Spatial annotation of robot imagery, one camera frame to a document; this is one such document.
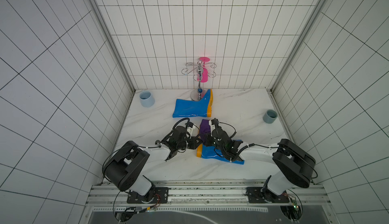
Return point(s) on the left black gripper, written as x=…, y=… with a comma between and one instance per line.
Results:
x=193, y=145

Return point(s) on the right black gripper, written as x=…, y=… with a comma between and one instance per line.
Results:
x=215, y=126

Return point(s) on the blue rubber boot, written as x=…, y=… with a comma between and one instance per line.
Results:
x=208, y=151
x=201, y=108

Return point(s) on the purple cloth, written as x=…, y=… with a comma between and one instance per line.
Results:
x=205, y=131

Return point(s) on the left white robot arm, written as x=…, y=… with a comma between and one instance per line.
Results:
x=124, y=168

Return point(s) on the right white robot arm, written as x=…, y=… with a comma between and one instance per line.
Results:
x=296, y=166

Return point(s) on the chrome hook stand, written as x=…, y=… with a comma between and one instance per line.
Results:
x=191, y=68

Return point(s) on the grey-green cup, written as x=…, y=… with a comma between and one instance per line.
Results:
x=270, y=116

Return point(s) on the light blue cup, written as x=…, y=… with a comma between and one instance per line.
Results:
x=146, y=98

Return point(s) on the pink hanging brush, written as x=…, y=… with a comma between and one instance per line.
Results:
x=202, y=70

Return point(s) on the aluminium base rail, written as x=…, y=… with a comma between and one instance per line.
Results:
x=206, y=193

